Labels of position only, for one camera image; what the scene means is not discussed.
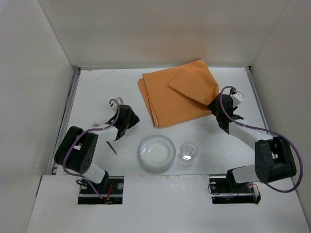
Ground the orange cloth napkin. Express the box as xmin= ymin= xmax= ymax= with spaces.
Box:
xmin=138 ymin=59 xmax=219 ymax=128

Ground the aluminium frame rail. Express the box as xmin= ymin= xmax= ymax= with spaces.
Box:
xmin=47 ymin=66 xmax=81 ymax=175
xmin=245 ymin=66 xmax=269 ymax=130

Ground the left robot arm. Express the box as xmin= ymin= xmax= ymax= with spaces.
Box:
xmin=54 ymin=104 xmax=139 ymax=192

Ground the clear plastic cup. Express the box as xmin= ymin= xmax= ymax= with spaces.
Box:
xmin=179 ymin=142 xmax=198 ymax=167

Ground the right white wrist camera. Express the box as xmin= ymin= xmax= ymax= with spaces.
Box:
xmin=230 ymin=91 xmax=244 ymax=106

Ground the white paper plate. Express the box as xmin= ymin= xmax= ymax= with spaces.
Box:
xmin=139 ymin=134 xmax=176 ymax=172

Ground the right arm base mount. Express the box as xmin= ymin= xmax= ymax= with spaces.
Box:
xmin=207 ymin=176 xmax=261 ymax=204

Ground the left aluminium frame rail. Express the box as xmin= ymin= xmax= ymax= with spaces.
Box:
xmin=47 ymin=66 xmax=81 ymax=175

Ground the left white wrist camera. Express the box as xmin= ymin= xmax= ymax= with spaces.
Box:
xmin=109 ymin=97 xmax=123 ymax=109

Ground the right aluminium frame rail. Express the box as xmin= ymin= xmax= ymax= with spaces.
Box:
xmin=245 ymin=66 xmax=269 ymax=130

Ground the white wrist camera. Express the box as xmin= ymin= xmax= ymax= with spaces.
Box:
xmin=109 ymin=97 xmax=123 ymax=109
xmin=230 ymin=91 xmax=244 ymax=106

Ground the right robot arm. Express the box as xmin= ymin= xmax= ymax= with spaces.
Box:
xmin=207 ymin=93 xmax=297 ymax=186

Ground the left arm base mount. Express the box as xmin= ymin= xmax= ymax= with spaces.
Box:
xmin=76 ymin=176 xmax=124 ymax=205

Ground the black plastic fork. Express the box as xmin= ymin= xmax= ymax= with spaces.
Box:
xmin=92 ymin=123 xmax=117 ymax=154

